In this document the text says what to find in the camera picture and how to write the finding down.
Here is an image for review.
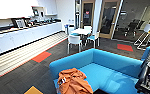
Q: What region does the black picture frame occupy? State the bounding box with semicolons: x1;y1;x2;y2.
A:
11;18;27;29
31;7;41;18

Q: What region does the blue white recycling bin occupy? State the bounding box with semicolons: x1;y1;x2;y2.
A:
64;20;75;34

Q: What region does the bright white upper cabinet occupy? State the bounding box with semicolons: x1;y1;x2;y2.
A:
0;0;34;20

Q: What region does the large blue sofa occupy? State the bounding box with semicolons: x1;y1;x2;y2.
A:
49;48;145;94

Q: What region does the white square table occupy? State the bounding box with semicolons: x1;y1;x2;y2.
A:
70;28;92;46

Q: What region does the white kitchen counter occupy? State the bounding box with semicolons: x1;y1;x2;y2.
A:
0;20;64;58

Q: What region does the orange hoodie with white print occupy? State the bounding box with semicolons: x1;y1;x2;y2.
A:
56;67;94;94

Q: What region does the wooden framed glass door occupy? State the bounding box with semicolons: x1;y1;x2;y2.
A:
98;0;121;39

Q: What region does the black cart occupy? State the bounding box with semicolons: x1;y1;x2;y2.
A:
134;57;150;94

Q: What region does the glass door with red sign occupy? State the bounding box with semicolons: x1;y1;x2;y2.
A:
80;0;96;29

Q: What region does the black office chair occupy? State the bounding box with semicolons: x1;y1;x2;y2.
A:
126;19;141;37

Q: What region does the white wall cabinet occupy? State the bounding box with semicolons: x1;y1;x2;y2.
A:
30;4;59;18

